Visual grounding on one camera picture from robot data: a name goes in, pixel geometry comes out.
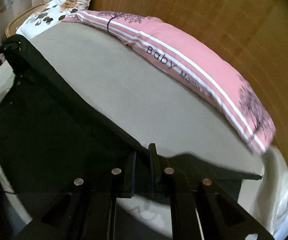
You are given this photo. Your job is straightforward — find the wooden headboard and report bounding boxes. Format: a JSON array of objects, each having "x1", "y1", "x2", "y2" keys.
[{"x1": 91, "y1": 0, "x2": 288, "y2": 164}]

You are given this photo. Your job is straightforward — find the pink striped Baby pillow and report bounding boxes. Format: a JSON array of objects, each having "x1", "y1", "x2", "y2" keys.
[{"x1": 64, "y1": 10, "x2": 275, "y2": 154}]

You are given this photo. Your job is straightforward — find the beige satin blanket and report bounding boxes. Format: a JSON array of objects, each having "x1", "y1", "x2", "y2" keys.
[{"x1": 252, "y1": 146, "x2": 288, "y2": 239}]

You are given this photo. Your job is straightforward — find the floral white orange pillow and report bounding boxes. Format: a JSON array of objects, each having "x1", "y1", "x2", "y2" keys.
[{"x1": 16, "y1": 0, "x2": 91, "y2": 40}]

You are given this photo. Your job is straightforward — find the black denim pants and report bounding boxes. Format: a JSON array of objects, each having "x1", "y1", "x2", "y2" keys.
[{"x1": 0, "y1": 35, "x2": 264, "y2": 230}]

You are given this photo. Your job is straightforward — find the grey textured mattress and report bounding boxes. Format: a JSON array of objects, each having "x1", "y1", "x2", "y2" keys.
[{"x1": 0, "y1": 21, "x2": 266, "y2": 238}]

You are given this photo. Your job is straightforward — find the wicker rattan chair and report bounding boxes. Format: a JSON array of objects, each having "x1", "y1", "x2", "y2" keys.
[{"x1": 5, "y1": 2, "x2": 47, "y2": 37}]

